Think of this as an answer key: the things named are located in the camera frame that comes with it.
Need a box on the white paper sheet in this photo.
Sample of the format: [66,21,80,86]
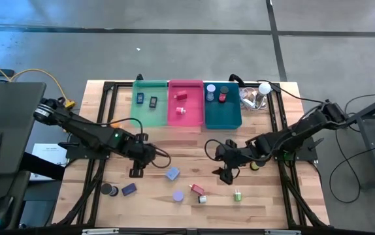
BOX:
[29,142,68,182]

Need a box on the navy blue box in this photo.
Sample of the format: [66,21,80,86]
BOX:
[121,182,138,196]

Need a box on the dark grey low desk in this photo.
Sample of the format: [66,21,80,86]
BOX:
[0,169,31,231]

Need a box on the green plastic bin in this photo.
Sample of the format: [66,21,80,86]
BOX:
[130,80,169,128]

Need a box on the black floor cable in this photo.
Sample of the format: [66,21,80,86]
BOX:
[329,142,375,204]

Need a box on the white capped hourglass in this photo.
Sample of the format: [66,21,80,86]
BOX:
[206,84,217,101]

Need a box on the light blue cube charger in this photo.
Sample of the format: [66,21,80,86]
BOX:
[165,166,181,181]

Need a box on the silver metal bracket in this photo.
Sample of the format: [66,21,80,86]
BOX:
[82,228,120,235]
[265,230,302,235]

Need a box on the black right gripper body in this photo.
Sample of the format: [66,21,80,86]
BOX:
[215,140,257,170]

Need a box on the black desk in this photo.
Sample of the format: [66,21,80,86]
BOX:
[0,81,47,179]

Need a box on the white cable bundle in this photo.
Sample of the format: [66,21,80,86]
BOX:
[238,87,269,112]

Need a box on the black capped red sand hourglass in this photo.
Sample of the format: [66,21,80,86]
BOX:
[218,86,230,104]

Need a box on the yellow extension cable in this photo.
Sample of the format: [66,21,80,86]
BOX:
[0,54,77,110]

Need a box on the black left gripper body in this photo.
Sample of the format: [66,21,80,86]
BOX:
[130,142,158,168]

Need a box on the teal plastic bin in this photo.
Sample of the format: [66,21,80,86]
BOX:
[203,82,243,131]

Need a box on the black metal table frame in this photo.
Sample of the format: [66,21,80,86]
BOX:
[52,80,331,235]

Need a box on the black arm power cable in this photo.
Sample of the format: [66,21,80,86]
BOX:
[255,79,327,106]

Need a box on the black desk support bar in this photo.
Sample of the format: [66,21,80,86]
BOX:
[22,152,66,181]

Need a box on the white light bulb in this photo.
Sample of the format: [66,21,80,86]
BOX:
[254,82,272,110]

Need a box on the pink plastic bin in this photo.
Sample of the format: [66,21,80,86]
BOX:
[167,79,205,127]

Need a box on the black computer mouse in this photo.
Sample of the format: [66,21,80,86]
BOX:
[0,195,15,229]

